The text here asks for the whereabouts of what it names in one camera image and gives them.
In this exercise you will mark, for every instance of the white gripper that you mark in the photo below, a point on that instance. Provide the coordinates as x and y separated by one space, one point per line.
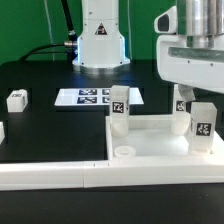
200 68

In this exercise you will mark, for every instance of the white square table top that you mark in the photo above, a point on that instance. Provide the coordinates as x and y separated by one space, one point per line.
150 138

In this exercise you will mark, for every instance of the white U-shaped obstacle fence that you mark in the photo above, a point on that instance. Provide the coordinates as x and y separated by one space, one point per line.
87 174

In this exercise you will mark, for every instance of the white marker plate with tags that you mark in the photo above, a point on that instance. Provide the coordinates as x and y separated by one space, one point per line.
97 96

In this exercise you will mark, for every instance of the white block at left edge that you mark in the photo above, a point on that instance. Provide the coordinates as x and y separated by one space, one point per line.
2 133

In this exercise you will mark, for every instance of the black cable thick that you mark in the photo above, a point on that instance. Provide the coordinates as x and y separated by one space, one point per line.
69 23

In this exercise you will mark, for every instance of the black cable horizontal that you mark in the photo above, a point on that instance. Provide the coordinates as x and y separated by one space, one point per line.
70 50

